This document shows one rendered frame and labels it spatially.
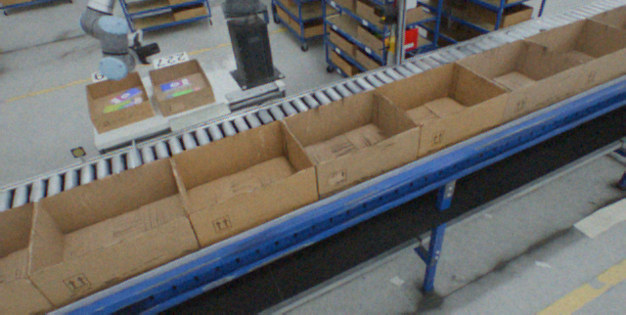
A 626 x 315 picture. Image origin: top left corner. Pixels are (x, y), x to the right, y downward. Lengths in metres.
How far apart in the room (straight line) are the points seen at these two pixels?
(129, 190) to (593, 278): 2.16
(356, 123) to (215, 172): 0.58
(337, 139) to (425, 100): 0.44
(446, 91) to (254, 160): 0.89
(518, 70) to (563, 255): 1.02
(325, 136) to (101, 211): 0.82
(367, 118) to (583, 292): 1.39
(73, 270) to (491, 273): 1.86
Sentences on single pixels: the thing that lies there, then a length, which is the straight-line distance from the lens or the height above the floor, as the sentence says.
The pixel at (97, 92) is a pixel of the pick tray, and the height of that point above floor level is 0.79.
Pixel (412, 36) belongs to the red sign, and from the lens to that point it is 2.40.
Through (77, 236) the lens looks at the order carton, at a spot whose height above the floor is 0.89.
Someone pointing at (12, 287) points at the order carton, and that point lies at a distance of 1.25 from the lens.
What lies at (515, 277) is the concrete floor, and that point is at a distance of 2.33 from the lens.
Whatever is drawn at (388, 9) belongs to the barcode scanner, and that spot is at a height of 1.08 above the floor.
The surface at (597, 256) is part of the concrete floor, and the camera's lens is 2.58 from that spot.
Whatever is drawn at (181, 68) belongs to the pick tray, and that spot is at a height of 0.81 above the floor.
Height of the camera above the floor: 1.85
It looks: 38 degrees down
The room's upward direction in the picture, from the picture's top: 6 degrees counter-clockwise
